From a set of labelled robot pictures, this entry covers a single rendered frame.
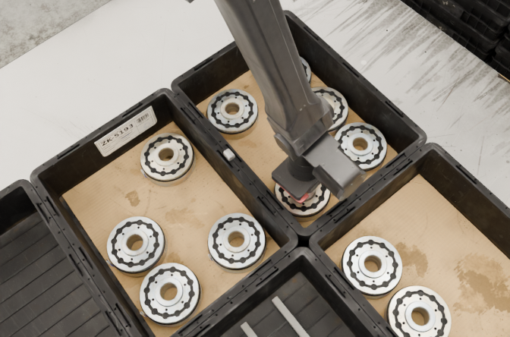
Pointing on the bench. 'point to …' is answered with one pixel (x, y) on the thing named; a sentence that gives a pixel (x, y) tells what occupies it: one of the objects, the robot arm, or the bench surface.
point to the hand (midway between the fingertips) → (303, 187)
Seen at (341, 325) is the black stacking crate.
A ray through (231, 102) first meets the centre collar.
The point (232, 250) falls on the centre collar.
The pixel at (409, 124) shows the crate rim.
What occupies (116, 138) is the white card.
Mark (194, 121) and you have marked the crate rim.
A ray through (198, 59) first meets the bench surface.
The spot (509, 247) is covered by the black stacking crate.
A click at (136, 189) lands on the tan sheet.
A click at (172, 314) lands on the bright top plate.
